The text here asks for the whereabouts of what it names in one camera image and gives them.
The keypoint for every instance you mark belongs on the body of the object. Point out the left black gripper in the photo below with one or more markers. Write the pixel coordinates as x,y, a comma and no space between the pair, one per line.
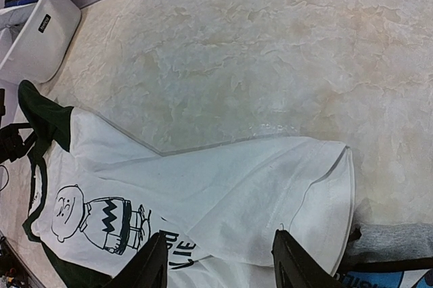
13,146

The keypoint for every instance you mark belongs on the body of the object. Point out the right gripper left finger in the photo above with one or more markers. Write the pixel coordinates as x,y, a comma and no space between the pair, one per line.
148,268

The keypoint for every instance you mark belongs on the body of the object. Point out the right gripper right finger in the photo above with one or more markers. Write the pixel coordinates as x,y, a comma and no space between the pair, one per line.
295,268

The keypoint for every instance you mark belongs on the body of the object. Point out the white cloth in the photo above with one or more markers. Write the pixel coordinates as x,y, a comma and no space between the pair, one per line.
97,197

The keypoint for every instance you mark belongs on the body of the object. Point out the white laundry basket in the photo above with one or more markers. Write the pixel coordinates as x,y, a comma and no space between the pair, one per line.
35,49

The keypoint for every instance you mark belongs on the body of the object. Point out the folded grey garment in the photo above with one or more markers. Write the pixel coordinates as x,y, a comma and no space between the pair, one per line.
374,243

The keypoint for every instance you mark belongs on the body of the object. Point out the grey cloth in basket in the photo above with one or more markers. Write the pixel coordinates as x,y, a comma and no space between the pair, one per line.
15,15

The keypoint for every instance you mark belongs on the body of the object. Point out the folded black garment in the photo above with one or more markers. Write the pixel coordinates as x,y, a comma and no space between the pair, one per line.
398,274

